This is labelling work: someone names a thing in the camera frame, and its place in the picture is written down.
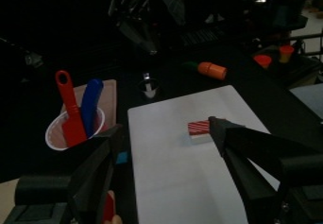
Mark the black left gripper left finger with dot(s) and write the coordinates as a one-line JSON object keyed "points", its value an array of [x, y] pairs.
{"points": [[88, 171]]}

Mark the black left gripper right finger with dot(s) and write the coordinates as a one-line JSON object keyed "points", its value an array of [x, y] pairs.
{"points": [[252, 161]]}

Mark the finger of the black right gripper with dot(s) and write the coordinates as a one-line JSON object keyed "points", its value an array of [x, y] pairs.
{"points": [[140, 38]]}

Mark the toy salmon sushi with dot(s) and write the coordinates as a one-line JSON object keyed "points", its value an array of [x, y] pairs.
{"points": [[197, 131]]}

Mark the small blue block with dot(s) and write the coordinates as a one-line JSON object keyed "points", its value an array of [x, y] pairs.
{"points": [[121, 158]]}

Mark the small dark metal cup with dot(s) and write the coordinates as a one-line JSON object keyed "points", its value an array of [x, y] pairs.
{"points": [[148, 89]]}

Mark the white rectangular board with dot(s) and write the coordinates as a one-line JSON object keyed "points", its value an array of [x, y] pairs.
{"points": [[176, 171]]}

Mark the red toy spatula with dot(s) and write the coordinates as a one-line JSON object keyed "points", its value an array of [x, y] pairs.
{"points": [[69, 114]]}

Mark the orange toy carrot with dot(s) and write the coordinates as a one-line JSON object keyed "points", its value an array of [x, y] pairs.
{"points": [[212, 70]]}

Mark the small orange toy cup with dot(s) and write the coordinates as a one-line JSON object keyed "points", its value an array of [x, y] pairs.
{"points": [[263, 60]]}

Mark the grey frame corner bracket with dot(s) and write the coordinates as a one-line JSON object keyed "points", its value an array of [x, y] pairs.
{"points": [[33, 59]]}

